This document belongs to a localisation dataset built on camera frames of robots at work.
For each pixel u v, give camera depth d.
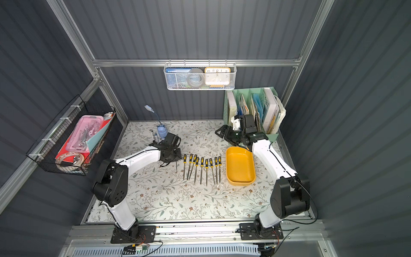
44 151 0.61
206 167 0.96
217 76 0.89
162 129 1.05
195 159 0.99
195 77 0.91
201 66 0.89
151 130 1.15
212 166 0.96
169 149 0.71
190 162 0.99
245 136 0.63
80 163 0.66
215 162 0.98
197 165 0.96
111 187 0.49
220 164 0.97
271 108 0.94
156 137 1.11
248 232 0.74
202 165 0.96
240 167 0.97
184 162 0.98
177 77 0.92
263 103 0.99
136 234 0.69
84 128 0.74
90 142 0.61
